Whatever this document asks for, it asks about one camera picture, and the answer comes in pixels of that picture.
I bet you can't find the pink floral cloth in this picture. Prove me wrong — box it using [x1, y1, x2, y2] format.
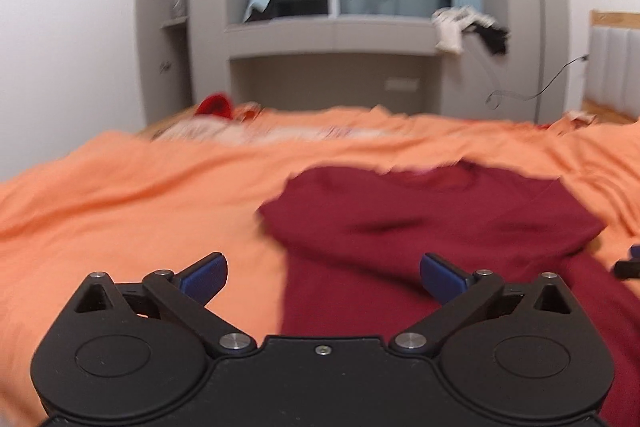
[150, 117, 361, 146]

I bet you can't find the dark red shirt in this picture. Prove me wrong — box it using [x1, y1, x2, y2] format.
[256, 161, 640, 427]

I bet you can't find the grey built-in wardrobe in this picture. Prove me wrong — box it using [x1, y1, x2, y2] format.
[136, 0, 571, 128]

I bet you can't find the red knit hat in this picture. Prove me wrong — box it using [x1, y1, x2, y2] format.
[195, 93, 234, 120]

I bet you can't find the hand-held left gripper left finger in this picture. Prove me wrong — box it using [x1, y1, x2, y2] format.
[72, 252, 257, 357]

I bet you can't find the orange bed sheet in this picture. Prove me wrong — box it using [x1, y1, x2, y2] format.
[0, 104, 640, 427]

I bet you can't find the black garment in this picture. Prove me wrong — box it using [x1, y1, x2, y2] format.
[467, 23, 511, 56]

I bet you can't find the black cable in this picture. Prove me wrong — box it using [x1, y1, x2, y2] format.
[486, 54, 590, 110]

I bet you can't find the white garment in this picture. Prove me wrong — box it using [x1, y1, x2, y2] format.
[432, 7, 481, 56]

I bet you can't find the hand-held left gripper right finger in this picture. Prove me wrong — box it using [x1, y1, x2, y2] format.
[389, 252, 582, 357]

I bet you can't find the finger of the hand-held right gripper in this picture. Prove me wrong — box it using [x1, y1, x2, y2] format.
[614, 244, 640, 281]

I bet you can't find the padded wooden headboard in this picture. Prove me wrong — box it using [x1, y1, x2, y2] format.
[582, 9, 640, 125]

